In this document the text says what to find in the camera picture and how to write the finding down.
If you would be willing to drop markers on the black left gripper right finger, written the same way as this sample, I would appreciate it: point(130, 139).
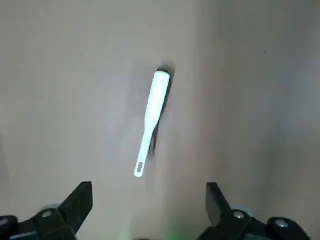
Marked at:
point(240, 222)

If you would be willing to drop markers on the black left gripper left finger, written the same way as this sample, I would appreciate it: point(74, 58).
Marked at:
point(50, 222)

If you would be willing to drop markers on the white brush with dark bristles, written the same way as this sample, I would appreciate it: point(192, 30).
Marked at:
point(156, 110)

